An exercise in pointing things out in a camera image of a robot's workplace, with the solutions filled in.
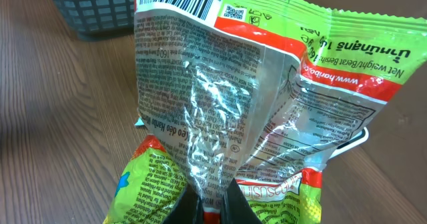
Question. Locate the white barcode scanner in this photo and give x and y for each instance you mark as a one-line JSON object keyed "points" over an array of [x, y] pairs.
{"points": [[352, 143]]}

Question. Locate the grey plastic shopping basket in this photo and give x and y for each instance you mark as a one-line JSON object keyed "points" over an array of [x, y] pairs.
{"points": [[95, 20]]}

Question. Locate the teal snack packet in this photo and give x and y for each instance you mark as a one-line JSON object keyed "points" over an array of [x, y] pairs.
{"points": [[139, 123]]}

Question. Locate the green candy bag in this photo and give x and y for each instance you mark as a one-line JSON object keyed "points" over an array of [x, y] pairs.
{"points": [[260, 91]]}

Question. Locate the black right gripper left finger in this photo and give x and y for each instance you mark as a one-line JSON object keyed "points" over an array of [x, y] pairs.
{"points": [[187, 209]]}

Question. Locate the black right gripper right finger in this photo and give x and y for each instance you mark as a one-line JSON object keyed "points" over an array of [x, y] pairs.
{"points": [[235, 209]]}

